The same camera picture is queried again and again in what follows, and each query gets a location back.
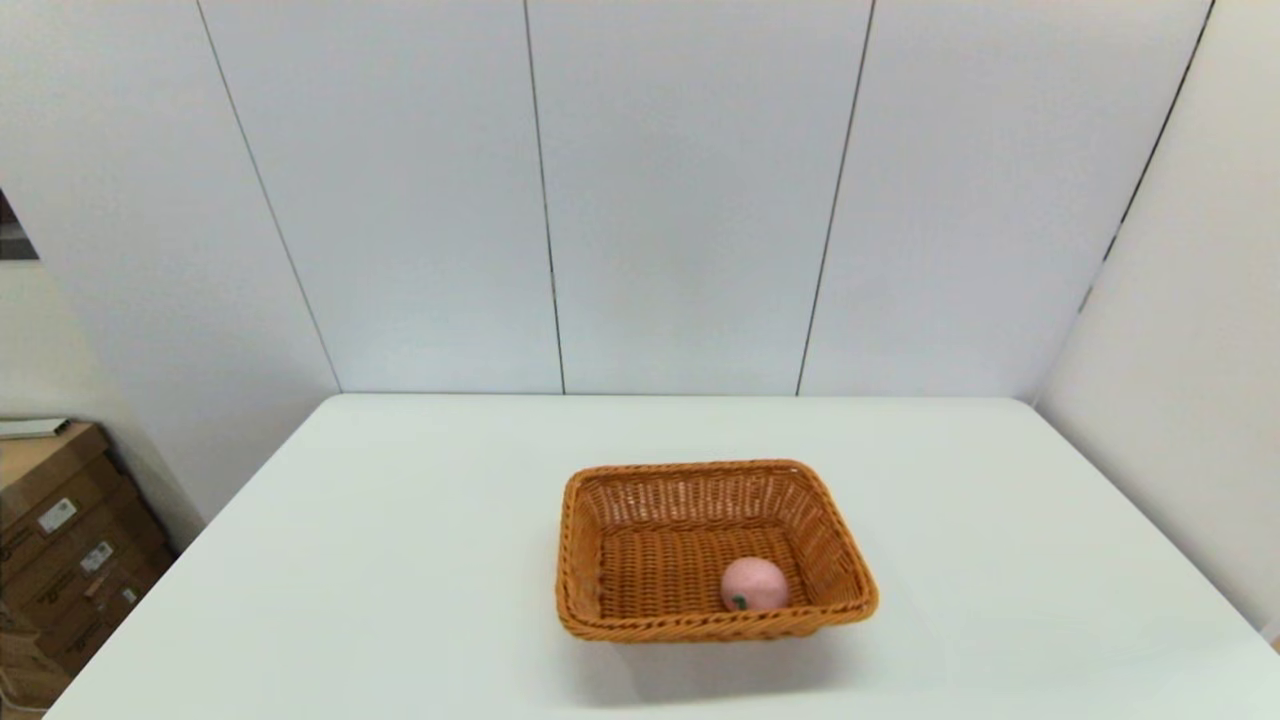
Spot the pink toy peach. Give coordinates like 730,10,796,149
720,556,791,613

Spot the orange wicker basket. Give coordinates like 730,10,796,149
555,459,881,644

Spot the brown cardboard box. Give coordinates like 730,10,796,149
0,423,136,561
0,560,181,683
0,500,166,621

